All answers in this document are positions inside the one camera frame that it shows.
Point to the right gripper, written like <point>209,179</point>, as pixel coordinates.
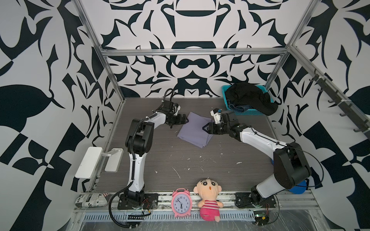
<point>211,127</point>

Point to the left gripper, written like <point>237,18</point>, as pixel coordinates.
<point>179,122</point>

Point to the lavender skirt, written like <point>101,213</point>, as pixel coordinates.
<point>192,131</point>

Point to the black garment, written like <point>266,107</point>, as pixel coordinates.
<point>244,93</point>

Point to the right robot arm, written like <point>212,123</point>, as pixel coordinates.
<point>290,164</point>

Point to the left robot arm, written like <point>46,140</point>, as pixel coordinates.
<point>139,141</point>

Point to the denim garment in basket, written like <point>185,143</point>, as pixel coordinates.
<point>239,109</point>

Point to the teal plastic basket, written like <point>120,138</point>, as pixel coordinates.
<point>251,111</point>

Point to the plush doll pink shirt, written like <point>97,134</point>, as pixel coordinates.
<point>209,207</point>

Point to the white rectangular panel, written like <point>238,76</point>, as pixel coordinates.
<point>89,163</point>
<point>114,159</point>

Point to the pink alarm clock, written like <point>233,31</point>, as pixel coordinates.
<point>181,203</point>

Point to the blue cloth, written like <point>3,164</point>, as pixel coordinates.
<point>300,188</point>

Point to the small circuit board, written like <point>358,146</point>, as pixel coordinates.
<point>261,218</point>

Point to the folded newspaper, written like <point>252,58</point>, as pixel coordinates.
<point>92,200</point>

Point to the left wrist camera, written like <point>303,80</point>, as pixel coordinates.
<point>175,109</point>

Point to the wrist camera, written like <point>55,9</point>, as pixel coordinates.
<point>175,109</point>
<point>217,115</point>

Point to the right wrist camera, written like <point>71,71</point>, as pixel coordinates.
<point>217,115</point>

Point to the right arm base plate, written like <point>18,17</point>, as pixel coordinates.
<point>252,200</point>

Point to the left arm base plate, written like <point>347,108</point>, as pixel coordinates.
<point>138,200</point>

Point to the grey wall hook rail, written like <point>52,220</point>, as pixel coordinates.
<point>347,106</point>

